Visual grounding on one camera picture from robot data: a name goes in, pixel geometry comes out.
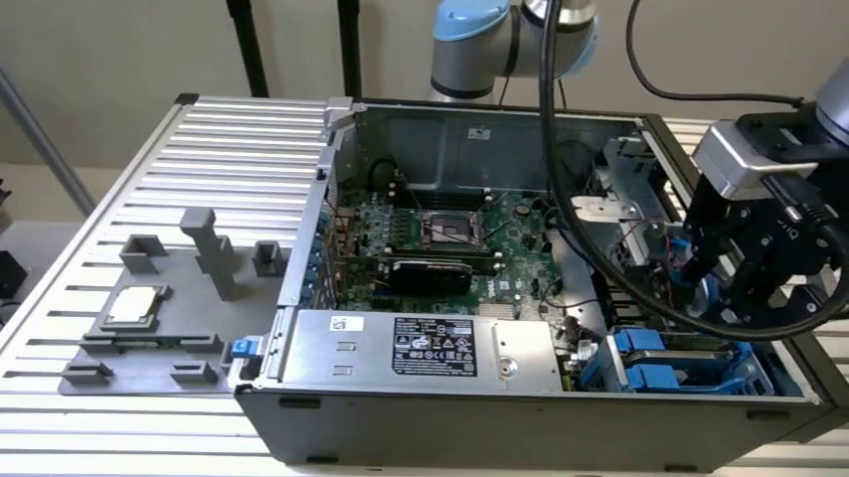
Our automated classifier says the silver CPU chip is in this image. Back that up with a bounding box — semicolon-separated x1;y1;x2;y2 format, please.
106;286;164;324

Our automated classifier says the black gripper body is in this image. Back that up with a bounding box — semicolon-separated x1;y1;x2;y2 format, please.
686;176;841;282

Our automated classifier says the black box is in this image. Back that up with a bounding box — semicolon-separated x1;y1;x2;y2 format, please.
0;250;30;300

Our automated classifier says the silver power supply unit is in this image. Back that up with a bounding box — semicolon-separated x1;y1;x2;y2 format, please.
277;308;565;394

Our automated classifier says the blue disk carrier handle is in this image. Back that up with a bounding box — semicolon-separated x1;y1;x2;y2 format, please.
626;365;682;392

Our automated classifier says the blue wire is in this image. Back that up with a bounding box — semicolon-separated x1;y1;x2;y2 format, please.
668;237;696;279

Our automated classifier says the black stand pole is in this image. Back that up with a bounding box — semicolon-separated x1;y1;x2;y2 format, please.
224;0;271;98
335;0;363;99

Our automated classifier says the black graphics card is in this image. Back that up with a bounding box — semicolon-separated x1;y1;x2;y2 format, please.
387;257;474;298

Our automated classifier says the open black PC case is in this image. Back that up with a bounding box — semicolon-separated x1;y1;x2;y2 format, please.
231;96;841;466

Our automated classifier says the grey disk bay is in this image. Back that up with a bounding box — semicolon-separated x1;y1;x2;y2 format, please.
606;325;777;397

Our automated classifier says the hard disk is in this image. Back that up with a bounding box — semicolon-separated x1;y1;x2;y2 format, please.
610;328;742;361

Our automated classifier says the green motherboard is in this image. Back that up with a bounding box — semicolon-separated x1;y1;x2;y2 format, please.
327;186;565;319

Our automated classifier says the CPU socket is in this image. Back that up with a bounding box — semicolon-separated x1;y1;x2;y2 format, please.
414;208;493;247

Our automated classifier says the short black looped wire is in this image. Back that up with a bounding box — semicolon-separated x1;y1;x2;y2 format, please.
369;158;401;189

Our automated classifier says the silver drive bay bracket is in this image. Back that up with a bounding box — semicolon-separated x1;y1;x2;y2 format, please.
570;195;630;236

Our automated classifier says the thick black camera cable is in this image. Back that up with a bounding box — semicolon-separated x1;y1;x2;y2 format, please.
537;0;840;343

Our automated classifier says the grey parts rack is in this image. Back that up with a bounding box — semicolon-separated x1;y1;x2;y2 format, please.
58;207;298;398

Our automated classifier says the aluminium frame bar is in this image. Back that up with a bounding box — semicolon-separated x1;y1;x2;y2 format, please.
0;67;96;216

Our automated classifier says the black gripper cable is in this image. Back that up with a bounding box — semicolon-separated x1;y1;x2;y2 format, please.
625;0;814;108

